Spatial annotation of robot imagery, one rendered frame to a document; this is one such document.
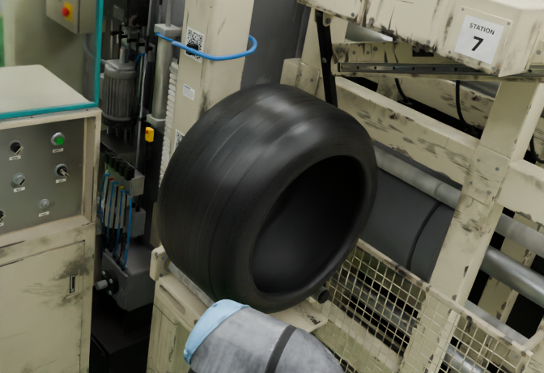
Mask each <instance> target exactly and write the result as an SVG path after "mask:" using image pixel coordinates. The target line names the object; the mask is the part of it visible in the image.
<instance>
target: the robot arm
mask: <svg viewBox="0 0 544 373"><path fill-rule="evenodd" d="M184 360H185V361H186V362H187V364H188V365H190V366H191V367H190V369H189V372H188V373H345V372H344V370H343V369H342V367H341V366H340V364H339V363H338V361H337V359H336V358H335V357H334V356H333V355H332V354H331V352H330V351H329V350H328V349H327V347H326V346H325V345H323V344H322V343H321V342H320V341H319V340H318V339H317V338H316V337H314V336H313V335H312V334H310V333H308V332H307V331H305V330H303V329H301V328H297V327H295V326H293V325H291V324H288V323H286V322H283V321H281V320H278V319H276V318H274V317H272V316H269V315H267V314H265V313H263V312H260V311H258V310H255V309H253V308H251V307H250V306H249V305H243V304H241V303H237V302H235V301H232V300H230V299H223V300H220V301H218V302H217V303H215V304H213V305H212V306H211V307H210V308H209V309H207V310H206V312H205V313H204V314H203V315H202V317H201V318H200V319H199V321H198V322H197V323H196V325H195V326H194V328H193V330H192V332H191V334H190V335H189V338H188V340H187V342H186V344H185V350H184Z"/></svg>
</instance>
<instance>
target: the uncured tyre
mask: <svg viewBox="0 0 544 373"><path fill-rule="evenodd" d="M377 182H378V169H377V163H376V155H375V151H374V146H373V143H372V140H371V138H370V136H369V134H368V132H367V130H366V129H365V128H364V127H363V126H362V125H361V124H360V123H359V122H358V121H357V120H356V119H355V118H354V117H353V116H352V115H351V114H349V113H348V112H345V111H343V110H341V109H340V108H337V107H335V106H333V105H332V104H329V103H327V102H325V101H324V100H321V99H319V98H317V97H316V96H314V95H311V94H309V93H307V92H306V91H303V90H301V89H299V88H298V87H293V86H290V85H286V84H278V83H262V84H257V85H253V86H250V87H246V88H243V89H241V90H239V91H236V92H234V93H232V94H230V95H229V96H227V97H226V98H224V99H222V100H220V101H219V102H218V103H217V104H216V105H214V106H213V107H212V108H210V109H209V110H208V111H207V112H206V113H205V114H204V115H202V116H201V117H200V118H199V119H198V120H197V121H196V122H195V123H194V124H193V126H192V127H191V128H190V129H189V131H188V132H187V133H186V134H185V136H184V137H183V138H182V139H181V141H180V143H179V144H178V146H177V148H176V149H175V151H174V153H173V155H172V157H171V159H170V161H169V163H168V166H167V168H166V171H165V173H164V176H163V179H162V182H161V185H160V188H159V194H158V199H157V205H156V224H157V230H158V234H159V238H160V241H161V244H162V245H163V247H164V250H165V252H166V253H167V255H168V257H169V259H170V260H171V262H172V263H173V264H174V265H175V266H176V267H177V268H178V269H179V270H180V271H181V272H182V273H183V274H184V275H185V276H186V277H187V278H188V279H190V280H191V281H192V282H193V283H194V284H195V285H196V286H197V287H198V288H199V289H200V290H202V291H203V292H204V293H205V294H206V295H207V296H208V297H209V298H210V299H211V300H212V301H214V302H215V303H217V302H218V301H220V300H223V299H230V300H232V301H235V302H237V303H241V304H243V305H249V306H250V307H251V308H253V309H255V310H258V311H260V312H263V313H265V314H271V313H275V312H281V311H284V310H287V309H288V308H290V307H294V306H295V305H296V304H298V303H301V302H302V301H304V300H305V299H306V298H308V297H309V296H310V295H312V294H313V293H315V292H316V291H317V290H318V289H320V288H321V287H322V286H323V285H324V284H325V283H326V282H327V281H328V280H329V279H330V278H331V277H332V276H333V275H334V274H335V273H336V271H337V270H338V269H339V268H340V266H341V265H342V264H343V262H344V261H345V260H346V258H347V257H348V256H349V255H350V253H351V251H352V250H353V248H354V246H355V245H356V244H357V242H358V240H359V237H360V236H361V235H362V233H363V230H364V228H365V226H366V224H367V222H368V219H369V216H370V214H371V212H372V207H373V204H374V201H375V197H376V190H377Z"/></svg>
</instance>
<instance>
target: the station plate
mask: <svg viewBox="0 0 544 373"><path fill-rule="evenodd" d="M503 29H504V26H501V25H498V24H496V23H491V22H488V21H486V20H483V19H478V18H475V17H473V16H470V15H465V19H464V22H463V24H462V27H461V32H460V35H459V37H458V40H457V45H456V48H455V50H454V51H455V52H458V53H461V54H464V55H466V56H468V57H472V58H475V59H477V60H479V61H484V62H485V63H488V64H491V63H492V61H493V58H494V56H495V51H496V50H497V47H498V44H499V40H500V37H501V35H502V32H503Z"/></svg>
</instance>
